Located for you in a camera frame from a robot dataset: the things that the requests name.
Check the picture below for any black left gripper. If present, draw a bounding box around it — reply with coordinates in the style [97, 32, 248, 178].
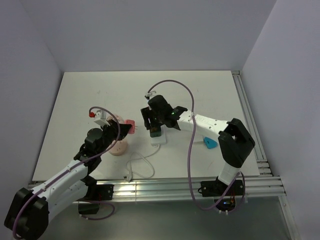
[97, 119, 132, 156]

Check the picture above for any pink plug adapter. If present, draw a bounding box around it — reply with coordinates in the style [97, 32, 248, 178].
[124, 119, 137, 135]

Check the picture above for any dark green cube plug adapter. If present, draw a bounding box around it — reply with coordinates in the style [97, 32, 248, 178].
[149, 126, 162, 138]

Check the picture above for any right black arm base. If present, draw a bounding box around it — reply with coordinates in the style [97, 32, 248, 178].
[197, 179, 246, 213]

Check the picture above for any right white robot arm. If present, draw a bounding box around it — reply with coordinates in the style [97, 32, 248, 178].
[140, 93, 256, 195]

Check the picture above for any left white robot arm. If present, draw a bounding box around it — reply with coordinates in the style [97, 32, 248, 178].
[4, 119, 133, 240]

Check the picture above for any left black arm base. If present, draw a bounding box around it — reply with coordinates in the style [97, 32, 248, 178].
[77, 184, 116, 221]

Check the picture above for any white plug adapter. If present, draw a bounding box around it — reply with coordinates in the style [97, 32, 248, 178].
[193, 141, 204, 146]

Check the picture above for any blue triangular plug adapter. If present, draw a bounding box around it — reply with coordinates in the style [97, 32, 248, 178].
[203, 137, 218, 149]

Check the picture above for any pink round socket hub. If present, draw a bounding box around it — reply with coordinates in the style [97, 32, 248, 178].
[108, 139, 128, 156]

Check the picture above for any white multicolour power strip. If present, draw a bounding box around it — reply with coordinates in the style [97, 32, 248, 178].
[150, 126, 167, 146]

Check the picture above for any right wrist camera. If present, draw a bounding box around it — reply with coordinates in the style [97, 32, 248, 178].
[144, 90, 157, 100]

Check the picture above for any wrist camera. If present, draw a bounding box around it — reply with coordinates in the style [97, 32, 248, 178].
[89, 110, 110, 127]
[144, 90, 157, 100]

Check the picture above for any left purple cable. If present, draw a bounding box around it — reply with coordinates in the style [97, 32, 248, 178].
[12, 106, 122, 238]

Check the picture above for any purple cable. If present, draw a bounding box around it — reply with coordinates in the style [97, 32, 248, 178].
[12, 106, 122, 238]
[147, 79, 246, 213]

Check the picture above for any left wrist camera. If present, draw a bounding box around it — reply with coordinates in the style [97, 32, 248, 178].
[89, 110, 110, 127]

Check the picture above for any white power strip cable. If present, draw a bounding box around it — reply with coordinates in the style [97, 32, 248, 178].
[122, 143, 162, 181]

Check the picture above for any aluminium front rail frame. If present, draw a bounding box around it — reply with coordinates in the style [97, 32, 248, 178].
[97, 176, 286, 203]

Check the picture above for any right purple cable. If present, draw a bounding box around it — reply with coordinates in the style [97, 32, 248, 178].
[147, 79, 246, 213]

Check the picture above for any aluminium right rail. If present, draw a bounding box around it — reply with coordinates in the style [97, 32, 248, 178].
[231, 71, 273, 177]

